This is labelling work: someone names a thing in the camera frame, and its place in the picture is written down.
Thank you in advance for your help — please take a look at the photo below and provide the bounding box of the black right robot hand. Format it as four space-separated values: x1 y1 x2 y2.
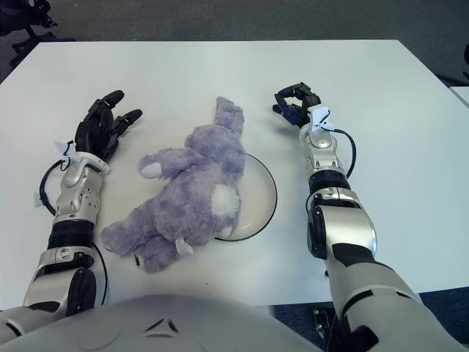
271 82 323 128

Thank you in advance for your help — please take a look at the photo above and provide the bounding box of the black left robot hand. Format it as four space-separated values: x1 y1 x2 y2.
74 89 144 162

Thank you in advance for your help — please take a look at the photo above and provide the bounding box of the purple plush bunny doll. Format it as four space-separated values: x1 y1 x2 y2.
100 95 245 275

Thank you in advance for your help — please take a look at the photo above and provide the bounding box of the white plate with black rim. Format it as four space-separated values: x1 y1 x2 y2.
215 153 278 243

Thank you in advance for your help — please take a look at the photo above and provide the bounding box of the black office chair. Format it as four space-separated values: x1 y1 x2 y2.
0 0 74 62

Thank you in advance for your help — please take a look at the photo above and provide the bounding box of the white side table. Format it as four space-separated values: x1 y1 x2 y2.
448 87 469 107

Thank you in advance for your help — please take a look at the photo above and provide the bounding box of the grey robot torso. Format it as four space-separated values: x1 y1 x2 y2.
0 289 323 352

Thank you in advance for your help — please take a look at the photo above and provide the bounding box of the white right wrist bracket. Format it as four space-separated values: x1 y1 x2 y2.
300 105 333 139

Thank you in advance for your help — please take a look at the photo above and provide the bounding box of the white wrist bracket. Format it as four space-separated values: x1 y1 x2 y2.
53 140 111 175
300 105 333 139

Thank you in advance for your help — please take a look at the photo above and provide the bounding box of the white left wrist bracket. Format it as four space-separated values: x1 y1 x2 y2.
53 140 111 175

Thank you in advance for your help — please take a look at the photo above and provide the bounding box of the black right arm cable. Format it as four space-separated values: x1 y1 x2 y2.
331 126 357 177

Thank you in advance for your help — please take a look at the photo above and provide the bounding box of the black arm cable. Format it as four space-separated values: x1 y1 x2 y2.
38 161 110 305
331 126 357 177

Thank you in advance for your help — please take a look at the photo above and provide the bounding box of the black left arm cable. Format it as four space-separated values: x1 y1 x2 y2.
38 161 110 305

